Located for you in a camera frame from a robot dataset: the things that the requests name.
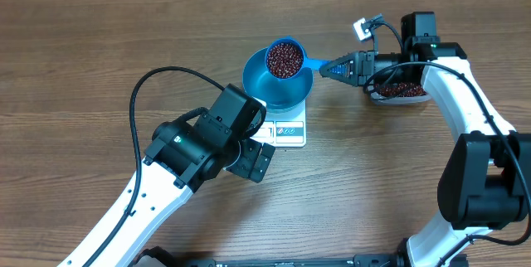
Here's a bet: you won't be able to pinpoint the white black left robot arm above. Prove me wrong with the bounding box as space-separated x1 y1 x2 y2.
62 85 275 266

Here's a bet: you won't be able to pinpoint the red adzuki beans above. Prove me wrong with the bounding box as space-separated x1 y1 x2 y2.
265 41 426 100

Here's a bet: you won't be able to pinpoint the blue plastic measuring scoop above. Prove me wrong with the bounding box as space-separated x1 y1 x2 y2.
265 36 329 81

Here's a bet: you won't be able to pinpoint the teal blue bowl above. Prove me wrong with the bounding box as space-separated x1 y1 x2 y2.
242 48 314 113

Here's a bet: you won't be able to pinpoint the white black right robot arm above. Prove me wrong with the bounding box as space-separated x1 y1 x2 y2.
319 12 530 266

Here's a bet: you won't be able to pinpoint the white digital kitchen scale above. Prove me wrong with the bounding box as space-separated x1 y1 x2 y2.
252 95 307 148

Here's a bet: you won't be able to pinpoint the clear plastic bean container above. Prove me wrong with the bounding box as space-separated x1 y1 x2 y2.
369 82 431 105

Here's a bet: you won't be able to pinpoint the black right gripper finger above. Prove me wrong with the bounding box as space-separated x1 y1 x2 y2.
319 70 358 87
319 51 358 72

